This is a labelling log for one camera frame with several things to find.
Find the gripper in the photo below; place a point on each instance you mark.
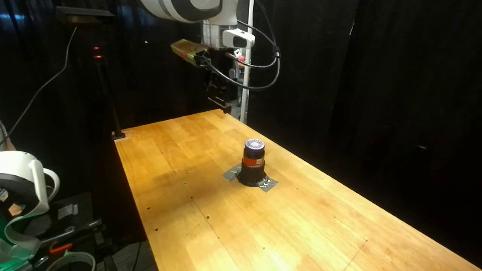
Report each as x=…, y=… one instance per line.
x=216, y=77

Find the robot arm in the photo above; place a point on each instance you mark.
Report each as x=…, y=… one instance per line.
x=180, y=9

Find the dark upturned cup orange band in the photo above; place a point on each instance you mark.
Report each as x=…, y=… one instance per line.
x=252, y=171

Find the white pole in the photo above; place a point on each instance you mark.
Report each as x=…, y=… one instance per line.
x=246, y=94

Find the grey tape strip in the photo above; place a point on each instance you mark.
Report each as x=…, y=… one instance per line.
x=231, y=174
x=268, y=184

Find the black curtain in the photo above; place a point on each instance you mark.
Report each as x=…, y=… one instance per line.
x=395, y=94

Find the white headset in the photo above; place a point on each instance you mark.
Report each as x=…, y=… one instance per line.
x=22, y=177

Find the white hand controller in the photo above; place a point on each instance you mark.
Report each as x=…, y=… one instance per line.
x=71, y=256

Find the camera on mount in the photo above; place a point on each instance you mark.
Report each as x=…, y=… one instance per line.
x=84, y=15

